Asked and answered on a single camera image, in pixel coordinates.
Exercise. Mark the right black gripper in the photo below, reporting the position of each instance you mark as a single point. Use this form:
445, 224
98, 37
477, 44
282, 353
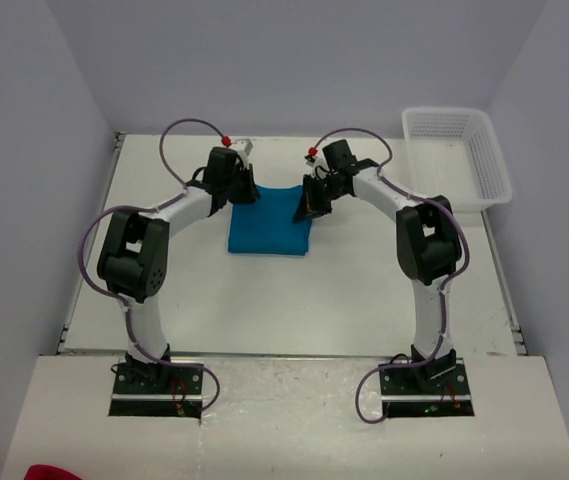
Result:
310, 206

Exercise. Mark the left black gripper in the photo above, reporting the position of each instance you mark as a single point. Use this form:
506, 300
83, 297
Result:
251, 194

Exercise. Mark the blue t shirt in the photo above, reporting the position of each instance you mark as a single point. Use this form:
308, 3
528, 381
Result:
266, 227

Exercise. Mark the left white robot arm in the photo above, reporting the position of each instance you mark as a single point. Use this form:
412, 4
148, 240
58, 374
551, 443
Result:
133, 262

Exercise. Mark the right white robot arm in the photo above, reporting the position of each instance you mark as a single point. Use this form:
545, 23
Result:
428, 242

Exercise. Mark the white plastic basket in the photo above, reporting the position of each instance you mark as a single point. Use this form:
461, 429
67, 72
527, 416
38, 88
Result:
455, 152

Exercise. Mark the red cloth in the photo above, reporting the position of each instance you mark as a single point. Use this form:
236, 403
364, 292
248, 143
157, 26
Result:
49, 472

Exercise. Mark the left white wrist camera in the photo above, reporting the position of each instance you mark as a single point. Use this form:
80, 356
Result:
243, 147

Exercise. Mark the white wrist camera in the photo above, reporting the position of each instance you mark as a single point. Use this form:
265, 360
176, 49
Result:
243, 147
317, 163

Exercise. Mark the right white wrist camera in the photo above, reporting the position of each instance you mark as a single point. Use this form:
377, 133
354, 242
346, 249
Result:
317, 163

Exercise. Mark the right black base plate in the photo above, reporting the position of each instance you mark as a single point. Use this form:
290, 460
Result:
405, 394

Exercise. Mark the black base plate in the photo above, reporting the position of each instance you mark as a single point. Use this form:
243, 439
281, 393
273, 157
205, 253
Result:
155, 391
405, 394

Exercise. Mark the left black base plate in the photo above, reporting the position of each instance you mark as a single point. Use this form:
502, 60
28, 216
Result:
155, 391

